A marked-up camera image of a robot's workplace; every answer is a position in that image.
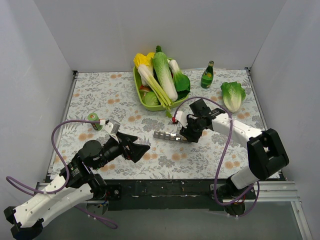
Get grey weekly pill organizer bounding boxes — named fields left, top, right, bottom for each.
left=153, top=125, right=188, bottom=143

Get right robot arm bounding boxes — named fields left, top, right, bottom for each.
left=172, top=97, right=289, bottom=205

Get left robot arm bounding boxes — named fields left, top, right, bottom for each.
left=4, top=132, right=150, bottom=240

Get green pill bottle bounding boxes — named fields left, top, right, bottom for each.
left=87, top=112, right=103, bottom=131

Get floral table mat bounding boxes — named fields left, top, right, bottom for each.
left=47, top=69, right=282, bottom=180

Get round green cabbage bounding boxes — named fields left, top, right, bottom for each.
left=142, top=91, right=160, bottom=107

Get bok choy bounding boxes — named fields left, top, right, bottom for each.
left=168, top=59, right=191, bottom=92

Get romaine lettuce head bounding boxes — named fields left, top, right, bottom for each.
left=220, top=81, right=246, bottom=113

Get green glass bottle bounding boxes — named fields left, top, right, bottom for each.
left=200, top=60, right=214, bottom=89

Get green plastic basket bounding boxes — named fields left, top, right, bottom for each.
left=133, top=57, right=190, bottom=111

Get celery stalks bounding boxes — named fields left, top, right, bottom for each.
left=138, top=64, right=173, bottom=118

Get napa cabbage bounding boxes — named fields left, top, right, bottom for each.
left=152, top=51, right=178, bottom=102

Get yellow leafy cabbage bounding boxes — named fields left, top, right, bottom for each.
left=133, top=52, right=156, bottom=73

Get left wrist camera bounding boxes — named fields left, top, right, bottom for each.
left=99, top=119, right=121, bottom=142

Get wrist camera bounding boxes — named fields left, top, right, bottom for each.
left=99, top=119, right=121, bottom=142
left=172, top=111, right=188, bottom=128

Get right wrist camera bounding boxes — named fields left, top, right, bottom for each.
left=172, top=111, right=188, bottom=128

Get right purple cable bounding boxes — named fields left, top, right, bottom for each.
left=172, top=96, right=261, bottom=218

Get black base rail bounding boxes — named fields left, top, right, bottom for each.
left=77, top=178, right=251, bottom=212

